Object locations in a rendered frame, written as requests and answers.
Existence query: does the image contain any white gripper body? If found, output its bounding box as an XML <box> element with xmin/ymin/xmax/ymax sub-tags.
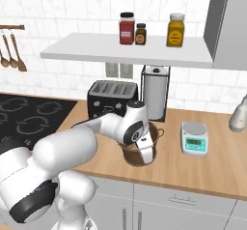
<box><xmin>137</xmin><ymin>142</ymin><xmax>156</xmax><ymax>165</ymax></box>

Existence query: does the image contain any brown woven basket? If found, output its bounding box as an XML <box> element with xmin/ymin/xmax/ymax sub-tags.
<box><xmin>120</xmin><ymin>121</ymin><xmax>165</xmax><ymax>168</ymax></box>

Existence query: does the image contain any grey base cabinet front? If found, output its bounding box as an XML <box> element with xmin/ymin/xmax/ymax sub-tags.
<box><xmin>224</xmin><ymin>199</ymin><xmax>247</xmax><ymax>230</ymax></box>

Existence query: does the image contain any narrow grey drawer front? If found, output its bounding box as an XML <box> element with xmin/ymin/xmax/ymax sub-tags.
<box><xmin>92</xmin><ymin>175</ymin><xmax>135</xmax><ymax>202</ymax></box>

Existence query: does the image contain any white kitchen scale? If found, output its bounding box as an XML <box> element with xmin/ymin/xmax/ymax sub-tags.
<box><xmin>179</xmin><ymin>121</ymin><xmax>209</xmax><ymax>158</ymax></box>

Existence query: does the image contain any white paper towel roll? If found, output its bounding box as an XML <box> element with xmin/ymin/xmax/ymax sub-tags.
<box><xmin>143</xmin><ymin>67</ymin><xmax>168</xmax><ymax>122</ymax></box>

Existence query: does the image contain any black toaster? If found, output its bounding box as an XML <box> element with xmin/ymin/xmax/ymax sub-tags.
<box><xmin>87</xmin><ymin>79</ymin><xmax>140</xmax><ymax>121</ymax></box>

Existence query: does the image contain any grey cupboard door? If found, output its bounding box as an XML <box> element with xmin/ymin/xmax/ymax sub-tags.
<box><xmin>131</xmin><ymin>200</ymin><xmax>233</xmax><ymax>230</ymax></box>
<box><xmin>84</xmin><ymin>192</ymin><xmax>134</xmax><ymax>230</ymax></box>

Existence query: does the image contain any wide grey drawer front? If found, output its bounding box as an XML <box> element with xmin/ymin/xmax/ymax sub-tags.
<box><xmin>132</xmin><ymin>183</ymin><xmax>238</xmax><ymax>217</ymax></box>

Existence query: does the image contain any pale grey rounded bottle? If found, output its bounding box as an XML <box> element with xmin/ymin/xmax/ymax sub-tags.
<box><xmin>228</xmin><ymin>94</ymin><xmax>247</xmax><ymax>133</ymax></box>

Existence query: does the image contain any small dark spice jar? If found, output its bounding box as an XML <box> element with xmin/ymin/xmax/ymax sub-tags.
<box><xmin>134</xmin><ymin>22</ymin><xmax>148</xmax><ymax>46</ymax></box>

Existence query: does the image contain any black hob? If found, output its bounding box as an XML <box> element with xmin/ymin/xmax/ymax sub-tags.
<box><xmin>0</xmin><ymin>92</ymin><xmax>78</xmax><ymax>155</ymax></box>

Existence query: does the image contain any red spice jar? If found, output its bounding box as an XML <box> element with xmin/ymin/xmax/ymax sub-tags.
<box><xmin>118</xmin><ymin>12</ymin><xmax>136</xmax><ymax>46</ymax></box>

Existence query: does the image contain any yellow spice jar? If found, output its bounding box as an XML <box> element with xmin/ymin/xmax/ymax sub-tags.
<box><xmin>166</xmin><ymin>13</ymin><xmax>186</xmax><ymax>48</ymax></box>

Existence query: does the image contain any wooden hanging spoon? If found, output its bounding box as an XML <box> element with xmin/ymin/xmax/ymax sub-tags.
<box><xmin>0</xmin><ymin>46</ymin><xmax>11</xmax><ymax>69</ymax></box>
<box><xmin>10</xmin><ymin>33</ymin><xmax>28</xmax><ymax>72</ymax></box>
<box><xmin>1</xmin><ymin>33</ymin><xmax>19</xmax><ymax>70</ymax></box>

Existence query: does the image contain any grey drawer handle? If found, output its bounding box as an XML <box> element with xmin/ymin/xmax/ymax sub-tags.
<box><xmin>168</xmin><ymin>194</ymin><xmax>198</xmax><ymax>207</ymax></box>

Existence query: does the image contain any grey cupboard door handle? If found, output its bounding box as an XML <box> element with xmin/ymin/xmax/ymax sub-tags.
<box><xmin>122</xmin><ymin>207</ymin><xmax>127</xmax><ymax>230</ymax></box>
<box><xmin>137</xmin><ymin>211</ymin><xmax>143</xmax><ymax>230</ymax></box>

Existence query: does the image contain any grey wall outlet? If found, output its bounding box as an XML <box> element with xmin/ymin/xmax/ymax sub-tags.
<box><xmin>119</xmin><ymin>62</ymin><xmax>134</xmax><ymax>79</ymax></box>
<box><xmin>104</xmin><ymin>62</ymin><xmax>120</xmax><ymax>79</ymax></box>

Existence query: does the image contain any white wall shelf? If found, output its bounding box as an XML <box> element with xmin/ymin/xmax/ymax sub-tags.
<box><xmin>39</xmin><ymin>32</ymin><xmax>215</xmax><ymax>70</ymax></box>

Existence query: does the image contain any grey wall cabinet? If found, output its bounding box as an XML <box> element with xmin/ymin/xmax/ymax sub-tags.
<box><xmin>203</xmin><ymin>0</ymin><xmax>247</xmax><ymax>72</ymax></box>

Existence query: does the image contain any wooden tool rail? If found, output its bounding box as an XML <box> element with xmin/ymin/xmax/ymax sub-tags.
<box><xmin>0</xmin><ymin>24</ymin><xmax>26</xmax><ymax>31</ymax></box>

